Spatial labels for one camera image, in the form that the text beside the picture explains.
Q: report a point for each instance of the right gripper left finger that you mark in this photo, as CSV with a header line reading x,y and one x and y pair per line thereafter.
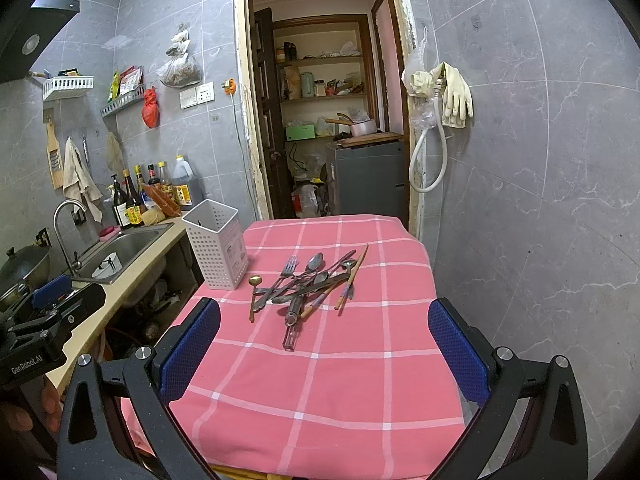
x,y
117,421

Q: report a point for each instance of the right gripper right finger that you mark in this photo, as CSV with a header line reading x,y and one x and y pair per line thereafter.
x,y
551,442

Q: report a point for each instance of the gold small spoon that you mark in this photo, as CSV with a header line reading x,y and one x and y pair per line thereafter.
x,y
254,281

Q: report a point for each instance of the steel peeler tool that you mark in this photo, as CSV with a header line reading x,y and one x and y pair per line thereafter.
x,y
291,319

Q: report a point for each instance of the wooden chopstick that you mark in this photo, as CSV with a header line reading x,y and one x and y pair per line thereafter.
x,y
308,311
353,273

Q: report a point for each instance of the steel spoon patterned handle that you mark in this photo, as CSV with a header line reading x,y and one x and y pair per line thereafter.
x,y
312,267

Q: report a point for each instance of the steel spoon plain handle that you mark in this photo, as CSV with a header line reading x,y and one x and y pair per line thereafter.
x,y
335,272

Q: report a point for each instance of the person left hand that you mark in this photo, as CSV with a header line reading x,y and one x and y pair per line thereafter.
x,y
19,419

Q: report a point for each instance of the black wok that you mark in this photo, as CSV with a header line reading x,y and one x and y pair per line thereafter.
x,y
25,271

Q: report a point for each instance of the steel sink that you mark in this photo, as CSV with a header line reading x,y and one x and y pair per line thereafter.
x,y
107,260

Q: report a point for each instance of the dark soy sauce bottle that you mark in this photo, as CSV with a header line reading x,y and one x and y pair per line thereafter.
x,y
120,204

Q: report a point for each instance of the beige hanging towel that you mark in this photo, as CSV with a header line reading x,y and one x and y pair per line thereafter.
x,y
77,182

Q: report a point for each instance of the pink checkered tablecloth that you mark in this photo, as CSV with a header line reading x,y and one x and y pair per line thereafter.
x,y
365,394

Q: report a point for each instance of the white perforated utensil holder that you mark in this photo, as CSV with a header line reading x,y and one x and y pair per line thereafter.
x,y
216,237

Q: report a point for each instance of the wooden grater board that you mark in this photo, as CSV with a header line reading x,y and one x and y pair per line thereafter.
x,y
54,156

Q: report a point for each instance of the orange snack packet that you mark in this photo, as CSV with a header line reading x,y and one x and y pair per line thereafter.
x,y
169,207

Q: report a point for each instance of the large oil jug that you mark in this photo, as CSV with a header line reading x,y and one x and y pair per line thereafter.
x,y
187,188

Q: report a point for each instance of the red plastic bag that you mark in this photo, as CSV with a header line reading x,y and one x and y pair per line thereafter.
x,y
150,110

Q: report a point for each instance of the grey cabinet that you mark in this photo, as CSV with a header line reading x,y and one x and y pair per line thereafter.
x,y
368,179

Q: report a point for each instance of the green box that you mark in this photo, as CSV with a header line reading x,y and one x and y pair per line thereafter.
x,y
300,133

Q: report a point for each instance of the clear bag of goods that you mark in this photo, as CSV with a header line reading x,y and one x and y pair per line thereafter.
x,y
181,69

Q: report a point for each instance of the black range hood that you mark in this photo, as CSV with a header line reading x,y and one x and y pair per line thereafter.
x,y
43,21

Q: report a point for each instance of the pink pot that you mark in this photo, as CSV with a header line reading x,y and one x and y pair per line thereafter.
x,y
357,129

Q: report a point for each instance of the white wall shelf basket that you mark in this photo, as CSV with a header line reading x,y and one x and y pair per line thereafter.
x,y
66,87

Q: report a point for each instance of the grey wall rack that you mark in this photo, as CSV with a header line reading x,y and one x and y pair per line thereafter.
x,y
122,102

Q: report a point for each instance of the white wall socket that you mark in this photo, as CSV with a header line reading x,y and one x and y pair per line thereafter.
x,y
197,95

